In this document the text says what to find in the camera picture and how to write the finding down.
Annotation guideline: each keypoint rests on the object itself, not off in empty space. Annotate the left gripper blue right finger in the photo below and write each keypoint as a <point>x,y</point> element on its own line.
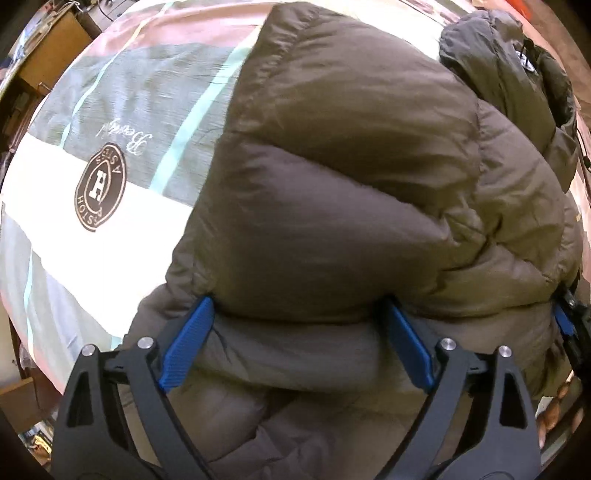
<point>477,421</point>

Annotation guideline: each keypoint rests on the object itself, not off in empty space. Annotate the dark brown puffer jacket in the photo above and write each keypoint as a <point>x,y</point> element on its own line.
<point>354,172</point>

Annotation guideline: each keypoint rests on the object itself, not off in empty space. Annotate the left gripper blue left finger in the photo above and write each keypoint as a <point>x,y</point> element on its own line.
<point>92,437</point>

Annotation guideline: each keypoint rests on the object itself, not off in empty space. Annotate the striped patchwork duvet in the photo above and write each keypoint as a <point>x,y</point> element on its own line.
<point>101,185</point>

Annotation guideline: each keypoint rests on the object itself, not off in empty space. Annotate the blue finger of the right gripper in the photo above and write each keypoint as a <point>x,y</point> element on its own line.
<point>567,308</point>

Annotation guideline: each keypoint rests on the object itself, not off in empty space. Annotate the light wooden cabinet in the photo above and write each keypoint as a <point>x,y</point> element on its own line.
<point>36,65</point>

